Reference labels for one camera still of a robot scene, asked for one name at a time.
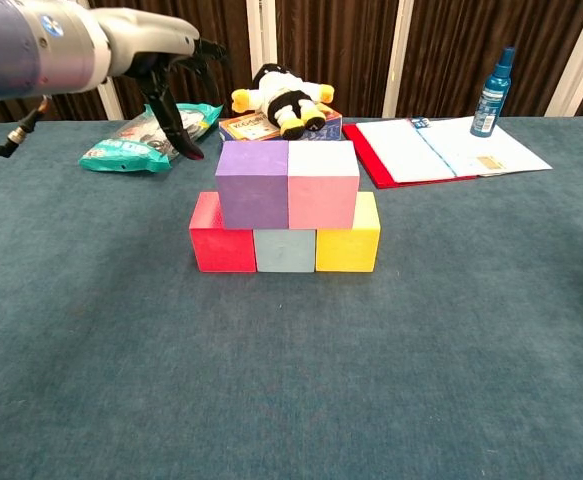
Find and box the penguin plush toy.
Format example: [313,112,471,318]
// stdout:
[230,62,336,142]

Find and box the red foam cube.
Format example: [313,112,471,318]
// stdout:
[188,191,258,274]

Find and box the white frame post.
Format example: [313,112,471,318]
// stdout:
[545,0,583,119]
[95,79,124,121]
[382,0,415,119]
[245,0,278,76]

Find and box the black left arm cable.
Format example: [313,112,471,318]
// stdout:
[0,94,52,160]

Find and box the blue spray bottle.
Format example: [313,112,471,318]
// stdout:
[469,46,517,138]

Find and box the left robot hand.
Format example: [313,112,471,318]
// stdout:
[90,7,228,161]

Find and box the light blue foam cube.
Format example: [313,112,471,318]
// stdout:
[253,227,318,274]

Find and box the open red folder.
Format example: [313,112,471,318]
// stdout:
[341,115,555,191]

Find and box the yellow foam cube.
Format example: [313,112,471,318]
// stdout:
[314,191,383,274]

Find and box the pink foam cube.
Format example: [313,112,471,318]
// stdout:
[287,140,361,231]

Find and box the blue cardboard box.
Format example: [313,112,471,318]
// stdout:
[219,109,344,144]

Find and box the teal snack bag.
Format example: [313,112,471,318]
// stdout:
[77,102,225,175]

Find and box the purple foam cube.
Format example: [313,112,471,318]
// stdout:
[214,140,291,231]

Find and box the teal felt table mat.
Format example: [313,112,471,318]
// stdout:
[0,115,583,480]

